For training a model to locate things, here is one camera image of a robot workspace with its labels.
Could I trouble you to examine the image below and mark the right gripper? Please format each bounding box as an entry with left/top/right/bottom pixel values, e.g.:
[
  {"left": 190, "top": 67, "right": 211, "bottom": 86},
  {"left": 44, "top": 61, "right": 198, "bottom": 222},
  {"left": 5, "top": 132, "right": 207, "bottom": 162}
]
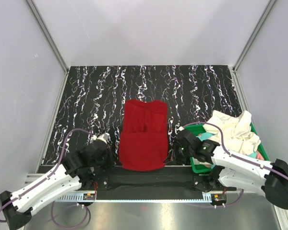
[{"left": 164, "top": 140, "right": 194, "bottom": 165}]

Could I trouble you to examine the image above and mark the red t shirt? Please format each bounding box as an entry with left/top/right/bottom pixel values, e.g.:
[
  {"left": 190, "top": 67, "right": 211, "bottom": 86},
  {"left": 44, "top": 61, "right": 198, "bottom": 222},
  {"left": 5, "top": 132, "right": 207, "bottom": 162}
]
[{"left": 119, "top": 99, "right": 168, "bottom": 172}]

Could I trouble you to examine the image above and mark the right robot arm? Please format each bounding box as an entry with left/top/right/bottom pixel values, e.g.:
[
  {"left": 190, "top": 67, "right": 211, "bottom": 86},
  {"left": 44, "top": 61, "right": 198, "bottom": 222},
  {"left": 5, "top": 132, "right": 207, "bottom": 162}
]
[{"left": 176, "top": 128, "right": 288, "bottom": 210}]

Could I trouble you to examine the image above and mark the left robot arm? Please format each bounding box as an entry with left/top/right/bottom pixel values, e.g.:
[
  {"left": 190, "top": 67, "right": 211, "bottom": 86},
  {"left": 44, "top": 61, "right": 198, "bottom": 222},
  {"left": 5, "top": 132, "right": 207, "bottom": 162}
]
[{"left": 0, "top": 133, "right": 114, "bottom": 230}]

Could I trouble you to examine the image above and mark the teal t shirt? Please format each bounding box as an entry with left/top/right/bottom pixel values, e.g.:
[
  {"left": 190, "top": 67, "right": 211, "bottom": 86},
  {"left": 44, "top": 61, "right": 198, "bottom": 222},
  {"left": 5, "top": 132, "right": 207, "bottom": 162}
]
[{"left": 197, "top": 132, "right": 256, "bottom": 159}]

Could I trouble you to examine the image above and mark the green plastic bin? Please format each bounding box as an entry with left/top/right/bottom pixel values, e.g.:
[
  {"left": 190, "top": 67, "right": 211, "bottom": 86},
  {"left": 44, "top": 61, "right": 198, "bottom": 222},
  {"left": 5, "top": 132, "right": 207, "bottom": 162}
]
[{"left": 185, "top": 124, "right": 269, "bottom": 173}]

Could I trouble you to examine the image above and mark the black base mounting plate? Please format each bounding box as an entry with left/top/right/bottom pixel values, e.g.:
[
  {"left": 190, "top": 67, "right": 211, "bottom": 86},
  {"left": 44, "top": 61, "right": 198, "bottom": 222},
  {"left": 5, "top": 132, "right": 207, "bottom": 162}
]
[{"left": 79, "top": 165, "right": 237, "bottom": 201}]

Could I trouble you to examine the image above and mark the left controller box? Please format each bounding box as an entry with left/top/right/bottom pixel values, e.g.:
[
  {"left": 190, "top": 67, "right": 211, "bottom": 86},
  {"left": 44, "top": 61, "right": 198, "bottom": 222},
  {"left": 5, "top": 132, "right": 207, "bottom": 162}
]
[{"left": 83, "top": 193, "right": 96, "bottom": 201}]

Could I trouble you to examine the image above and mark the controller box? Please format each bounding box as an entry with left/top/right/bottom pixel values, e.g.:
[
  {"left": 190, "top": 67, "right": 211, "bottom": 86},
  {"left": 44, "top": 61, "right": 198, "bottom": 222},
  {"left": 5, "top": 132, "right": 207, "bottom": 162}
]
[
  {"left": 83, "top": 193, "right": 96, "bottom": 201},
  {"left": 212, "top": 194, "right": 227, "bottom": 204}
]

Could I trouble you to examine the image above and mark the cream white t shirt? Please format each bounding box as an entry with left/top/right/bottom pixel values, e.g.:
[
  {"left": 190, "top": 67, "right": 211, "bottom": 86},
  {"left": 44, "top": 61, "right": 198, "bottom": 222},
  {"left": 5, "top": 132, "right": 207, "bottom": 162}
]
[{"left": 203, "top": 110, "right": 261, "bottom": 156}]

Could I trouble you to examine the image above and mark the right controller box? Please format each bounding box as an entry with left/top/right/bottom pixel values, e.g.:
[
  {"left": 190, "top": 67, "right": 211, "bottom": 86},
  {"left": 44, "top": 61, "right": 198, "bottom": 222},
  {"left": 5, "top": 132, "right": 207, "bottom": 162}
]
[{"left": 212, "top": 194, "right": 227, "bottom": 204}]

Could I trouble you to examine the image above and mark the pink t shirt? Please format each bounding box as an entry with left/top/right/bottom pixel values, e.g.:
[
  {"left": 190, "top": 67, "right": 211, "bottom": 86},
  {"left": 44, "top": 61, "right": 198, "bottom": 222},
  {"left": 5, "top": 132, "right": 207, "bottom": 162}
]
[{"left": 256, "top": 151, "right": 264, "bottom": 161}]

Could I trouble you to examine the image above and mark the grey slotted cable duct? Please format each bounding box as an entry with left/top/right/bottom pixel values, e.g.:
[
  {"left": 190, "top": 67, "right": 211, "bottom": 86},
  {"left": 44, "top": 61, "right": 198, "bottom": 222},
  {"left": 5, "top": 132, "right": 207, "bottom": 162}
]
[{"left": 55, "top": 192, "right": 212, "bottom": 204}]

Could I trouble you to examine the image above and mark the aluminium front rail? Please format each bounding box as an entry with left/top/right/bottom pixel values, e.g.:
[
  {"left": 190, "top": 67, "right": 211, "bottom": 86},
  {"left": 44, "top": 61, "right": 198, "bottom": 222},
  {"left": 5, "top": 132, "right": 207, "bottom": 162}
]
[{"left": 22, "top": 173, "right": 284, "bottom": 194}]

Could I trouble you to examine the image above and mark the right aluminium frame post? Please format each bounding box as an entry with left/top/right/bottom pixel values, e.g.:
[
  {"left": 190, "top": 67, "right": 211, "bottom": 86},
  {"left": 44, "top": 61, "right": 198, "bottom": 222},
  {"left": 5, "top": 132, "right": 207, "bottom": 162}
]
[{"left": 232, "top": 0, "right": 279, "bottom": 72}]

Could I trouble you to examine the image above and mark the aluminium frame post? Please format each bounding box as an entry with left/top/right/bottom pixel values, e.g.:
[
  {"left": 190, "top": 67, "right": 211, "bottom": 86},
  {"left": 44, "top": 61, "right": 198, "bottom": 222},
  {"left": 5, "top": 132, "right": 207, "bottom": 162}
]
[
  {"left": 24, "top": 0, "right": 70, "bottom": 75},
  {"left": 232, "top": 0, "right": 279, "bottom": 72}
]

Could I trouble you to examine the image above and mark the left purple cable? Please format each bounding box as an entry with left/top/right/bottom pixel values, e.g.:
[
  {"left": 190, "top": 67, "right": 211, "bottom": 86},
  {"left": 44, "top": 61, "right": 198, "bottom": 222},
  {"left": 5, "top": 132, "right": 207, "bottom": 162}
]
[{"left": 0, "top": 128, "right": 99, "bottom": 227}]

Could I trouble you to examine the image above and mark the left aluminium frame post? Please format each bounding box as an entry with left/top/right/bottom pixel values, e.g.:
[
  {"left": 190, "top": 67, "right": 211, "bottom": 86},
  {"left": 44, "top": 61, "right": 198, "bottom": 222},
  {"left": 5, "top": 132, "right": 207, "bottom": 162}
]
[{"left": 24, "top": 0, "right": 70, "bottom": 75}]

